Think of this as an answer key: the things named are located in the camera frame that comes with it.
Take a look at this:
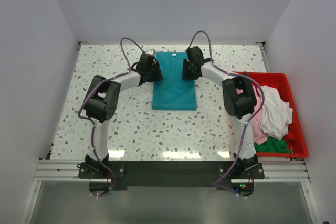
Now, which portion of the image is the aluminium frame rail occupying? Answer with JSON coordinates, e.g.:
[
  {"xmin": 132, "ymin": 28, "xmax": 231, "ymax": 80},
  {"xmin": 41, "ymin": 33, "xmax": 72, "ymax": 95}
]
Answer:
[{"xmin": 34, "ymin": 160, "xmax": 310, "ymax": 182}]

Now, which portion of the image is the white t shirt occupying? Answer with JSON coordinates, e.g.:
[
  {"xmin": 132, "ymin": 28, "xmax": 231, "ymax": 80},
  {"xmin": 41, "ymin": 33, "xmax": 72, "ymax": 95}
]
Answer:
[{"xmin": 259, "ymin": 85, "xmax": 293, "ymax": 140}]

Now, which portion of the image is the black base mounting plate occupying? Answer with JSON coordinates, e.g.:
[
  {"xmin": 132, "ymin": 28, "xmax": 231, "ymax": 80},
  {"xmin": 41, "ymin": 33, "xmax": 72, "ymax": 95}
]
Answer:
[{"xmin": 77, "ymin": 159, "xmax": 263, "ymax": 193}]

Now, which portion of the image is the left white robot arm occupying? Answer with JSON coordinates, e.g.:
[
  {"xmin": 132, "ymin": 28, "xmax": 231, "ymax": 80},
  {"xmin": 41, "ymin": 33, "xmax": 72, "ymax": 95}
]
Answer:
[{"xmin": 78, "ymin": 49, "xmax": 163, "ymax": 178}]

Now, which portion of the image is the green t shirt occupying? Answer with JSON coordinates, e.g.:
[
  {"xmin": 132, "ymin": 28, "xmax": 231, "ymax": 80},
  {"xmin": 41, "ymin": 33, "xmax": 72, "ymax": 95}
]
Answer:
[{"xmin": 254, "ymin": 136, "xmax": 292, "ymax": 153}]

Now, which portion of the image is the pink t shirt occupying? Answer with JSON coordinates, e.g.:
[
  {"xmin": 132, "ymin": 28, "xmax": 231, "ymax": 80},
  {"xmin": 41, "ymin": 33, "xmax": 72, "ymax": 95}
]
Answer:
[{"xmin": 251, "ymin": 86, "xmax": 268, "ymax": 145}]

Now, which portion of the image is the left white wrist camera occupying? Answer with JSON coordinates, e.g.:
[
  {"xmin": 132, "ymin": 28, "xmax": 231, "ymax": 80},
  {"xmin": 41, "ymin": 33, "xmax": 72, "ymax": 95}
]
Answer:
[{"xmin": 145, "ymin": 49, "xmax": 156, "ymax": 56}]

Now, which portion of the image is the teal t shirt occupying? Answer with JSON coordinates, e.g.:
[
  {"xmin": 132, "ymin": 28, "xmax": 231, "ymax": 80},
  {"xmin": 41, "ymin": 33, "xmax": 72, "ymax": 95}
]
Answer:
[{"xmin": 152, "ymin": 51, "xmax": 197, "ymax": 111}]

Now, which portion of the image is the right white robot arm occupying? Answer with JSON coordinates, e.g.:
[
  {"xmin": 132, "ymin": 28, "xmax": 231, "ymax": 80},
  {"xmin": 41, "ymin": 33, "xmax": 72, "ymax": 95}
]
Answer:
[{"xmin": 182, "ymin": 47, "xmax": 258, "ymax": 178}]

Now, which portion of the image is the red plastic bin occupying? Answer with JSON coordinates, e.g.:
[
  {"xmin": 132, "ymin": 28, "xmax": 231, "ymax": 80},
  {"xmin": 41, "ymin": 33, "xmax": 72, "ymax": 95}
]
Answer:
[{"xmin": 248, "ymin": 72, "xmax": 308, "ymax": 158}]

